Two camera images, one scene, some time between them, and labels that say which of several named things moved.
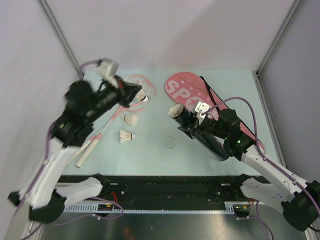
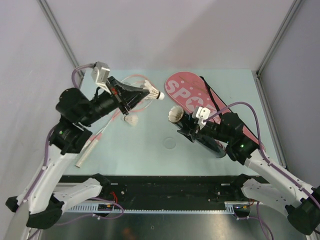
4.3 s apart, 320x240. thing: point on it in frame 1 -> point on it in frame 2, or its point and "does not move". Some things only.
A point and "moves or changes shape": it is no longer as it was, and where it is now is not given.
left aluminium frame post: x=44 y=4 does not move
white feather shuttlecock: x=124 y=136 -> x=154 y=93
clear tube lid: x=169 y=143 does not move
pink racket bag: x=189 y=90 does not move
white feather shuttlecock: x=175 y=110 moves or changes shape
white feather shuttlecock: x=132 y=119 does not move
